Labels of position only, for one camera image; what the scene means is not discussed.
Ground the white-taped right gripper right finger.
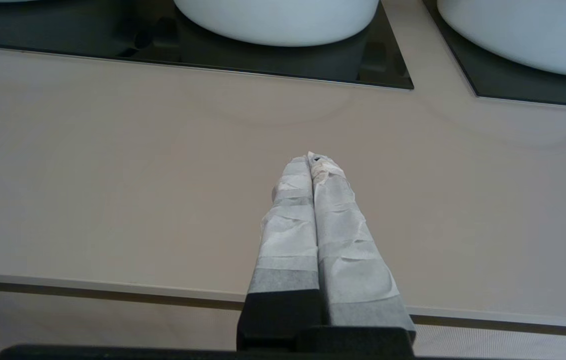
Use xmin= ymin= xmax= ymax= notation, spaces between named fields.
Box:
xmin=308 ymin=151 xmax=417 ymax=343

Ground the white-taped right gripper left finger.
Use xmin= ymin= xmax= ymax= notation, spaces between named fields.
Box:
xmin=237 ymin=155 xmax=326 ymax=347

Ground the white pot with steel inside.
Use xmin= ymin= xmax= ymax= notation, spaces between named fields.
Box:
xmin=173 ymin=0 xmax=380 ymax=48
xmin=436 ymin=0 xmax=566 ymax=79

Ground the small black glass cooktop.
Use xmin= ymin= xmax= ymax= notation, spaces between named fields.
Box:
xmin=422 ymin=0 xmax=566 ymax=110

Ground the wide black glass cooktop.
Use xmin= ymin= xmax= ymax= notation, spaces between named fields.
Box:
xmin=0 ymin=0 xmax=415 ymax=91

